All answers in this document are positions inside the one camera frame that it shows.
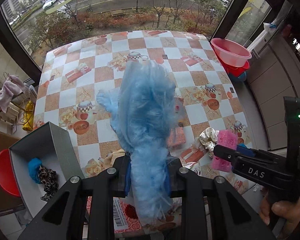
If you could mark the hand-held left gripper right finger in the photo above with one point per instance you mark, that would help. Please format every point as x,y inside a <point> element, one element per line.
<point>168,183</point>

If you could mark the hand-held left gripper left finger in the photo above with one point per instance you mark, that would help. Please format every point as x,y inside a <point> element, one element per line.
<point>126,182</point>

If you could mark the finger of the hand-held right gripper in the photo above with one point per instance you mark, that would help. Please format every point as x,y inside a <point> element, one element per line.
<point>246,151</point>
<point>224,153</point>

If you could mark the pink sponge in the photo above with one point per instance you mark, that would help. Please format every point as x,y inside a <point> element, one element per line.
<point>227,137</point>

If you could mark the white polka dot scrunchie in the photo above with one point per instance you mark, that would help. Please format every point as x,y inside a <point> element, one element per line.
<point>207,138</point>

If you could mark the beige sock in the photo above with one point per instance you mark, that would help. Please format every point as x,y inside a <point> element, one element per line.
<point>113,157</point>

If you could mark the pink brown-striped knit glove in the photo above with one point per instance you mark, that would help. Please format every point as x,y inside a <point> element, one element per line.
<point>177,136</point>

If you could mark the light blue fluffy scrunchie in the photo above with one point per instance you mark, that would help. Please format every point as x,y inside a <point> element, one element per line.
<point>145,120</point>

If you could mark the leopard print scrunchie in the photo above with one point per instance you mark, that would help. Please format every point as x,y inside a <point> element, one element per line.
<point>48,180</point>

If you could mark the grey cardboard box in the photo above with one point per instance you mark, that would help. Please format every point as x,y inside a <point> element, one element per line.
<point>57,140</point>

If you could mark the person's right hand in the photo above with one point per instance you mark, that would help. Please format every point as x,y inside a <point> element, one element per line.
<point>282,212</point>

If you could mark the red patterned carton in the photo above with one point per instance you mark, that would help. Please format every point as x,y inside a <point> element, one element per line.
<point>125,212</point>

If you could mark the blue plastic basin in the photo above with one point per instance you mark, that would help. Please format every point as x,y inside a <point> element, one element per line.
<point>242,78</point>

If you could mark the red plastic bucket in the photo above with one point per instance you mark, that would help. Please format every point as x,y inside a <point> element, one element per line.
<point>236,71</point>

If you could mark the pink plastic basin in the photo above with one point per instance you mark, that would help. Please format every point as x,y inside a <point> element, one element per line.
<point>229,52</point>

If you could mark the checkered printed tablecloth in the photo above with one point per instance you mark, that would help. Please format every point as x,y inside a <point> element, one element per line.
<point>102,72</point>

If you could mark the yellow cloth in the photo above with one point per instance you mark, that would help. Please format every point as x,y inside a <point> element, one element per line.
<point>29,116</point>

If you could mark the red plastic chair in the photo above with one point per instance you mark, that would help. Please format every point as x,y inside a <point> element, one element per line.
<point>6,172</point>

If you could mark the grey white iron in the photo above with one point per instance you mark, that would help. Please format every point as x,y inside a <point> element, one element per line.
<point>32,91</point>

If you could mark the pale purple hanging cloth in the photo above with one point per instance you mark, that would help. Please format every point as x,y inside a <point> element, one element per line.
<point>10,90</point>

